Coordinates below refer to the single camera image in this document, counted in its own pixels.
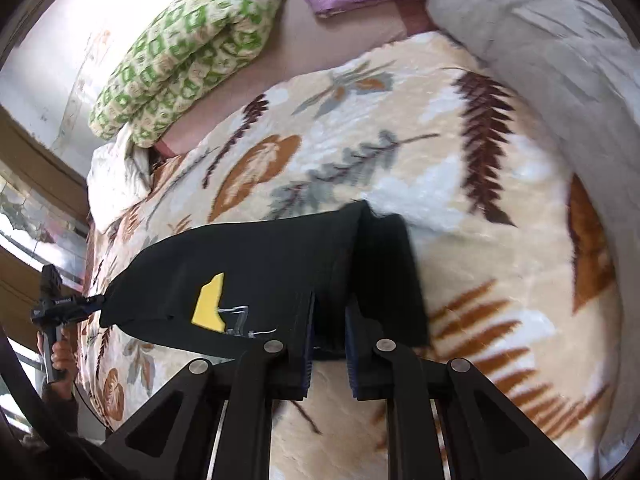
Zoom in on green patterned quilt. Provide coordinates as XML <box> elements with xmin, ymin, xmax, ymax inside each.
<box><xmin>89</xmin><ymin>0</ymin><xmax>295</xmax><ymax>149</ymax></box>

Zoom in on black pants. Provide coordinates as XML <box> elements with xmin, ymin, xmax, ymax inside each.
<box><xmin>98</xmin><ymin>200</ymin><xmax>431</xmax><ymax>362</ymax></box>

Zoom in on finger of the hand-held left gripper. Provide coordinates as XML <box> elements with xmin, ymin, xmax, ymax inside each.
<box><xmin>75</xmin><ymin>294</ymin><xmax>107</xmax><ymax>315</ymax></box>

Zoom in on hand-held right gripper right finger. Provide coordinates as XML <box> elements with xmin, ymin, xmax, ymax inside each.
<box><xmin>345</xmin><ymin>300</ymin><xmax>589</xmax><ymax>480</ymax></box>

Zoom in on person's left forearm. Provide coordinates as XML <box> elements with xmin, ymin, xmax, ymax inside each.
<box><xmin>41</xmin><ymin>380</ymin><xmax>82</xmax><ymax>443</ymax></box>

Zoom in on light grey quilted blanket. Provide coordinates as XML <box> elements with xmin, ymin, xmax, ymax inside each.
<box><xmin>425</xmin><ymin>0</ymin><xmax>640</xmax><ymax>476</ymax></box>

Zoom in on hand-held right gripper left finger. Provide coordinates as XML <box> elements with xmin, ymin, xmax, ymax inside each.
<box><xmin>101</xmin><ymin>291</ymin><xmax>317</xmax><ymax>480</ymax></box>

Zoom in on black cable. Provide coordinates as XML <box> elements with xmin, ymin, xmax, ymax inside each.
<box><xmin>0</xmin><ymin>325</ymin><xmax>126</xmax><ymax>480</ymax></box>

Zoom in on wooden window frame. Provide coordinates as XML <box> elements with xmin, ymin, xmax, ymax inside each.
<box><xmin>0</xmin><ymin>102</ymin><xmax>93</xmax><ymax>411</ymax></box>

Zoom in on pink bed sheet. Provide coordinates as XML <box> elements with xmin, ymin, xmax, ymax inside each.
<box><xmin>152</xmin><ymin>0</ymin><xmax>441</xmax><ymax>158</ymax></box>

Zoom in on leaf print fleece blanket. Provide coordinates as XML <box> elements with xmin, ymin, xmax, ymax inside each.
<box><xmin>75</xmin><ymin>30</ymin><xmax>626</xmax><ymax>480</ymax></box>

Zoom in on white cloth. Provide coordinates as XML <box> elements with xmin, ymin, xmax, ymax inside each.
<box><xmin>87</xmin><ymin>127</ymin><xmax>153</xmax><ymax>233</ymax></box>

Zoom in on person's left hand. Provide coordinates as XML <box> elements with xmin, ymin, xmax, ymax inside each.
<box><xmin>37</xmin><ymin>330</ymin><xmax>77</xmax><ymax>385</ymax></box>

